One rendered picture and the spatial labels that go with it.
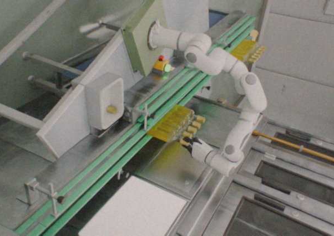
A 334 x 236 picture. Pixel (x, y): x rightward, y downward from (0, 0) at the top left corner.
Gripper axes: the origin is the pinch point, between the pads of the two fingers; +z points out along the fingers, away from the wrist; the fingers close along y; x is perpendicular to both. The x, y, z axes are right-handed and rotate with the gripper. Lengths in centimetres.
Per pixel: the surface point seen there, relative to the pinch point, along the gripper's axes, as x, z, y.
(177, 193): 20.3, -13.5, -12.4
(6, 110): 64, 55, 20
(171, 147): -2.7, 12.7, -12.9
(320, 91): -580, 115, -249
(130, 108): 15.6, 26.6, 15.1
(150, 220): 40.8, -15.6, -12.5
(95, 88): 35, 29, 33
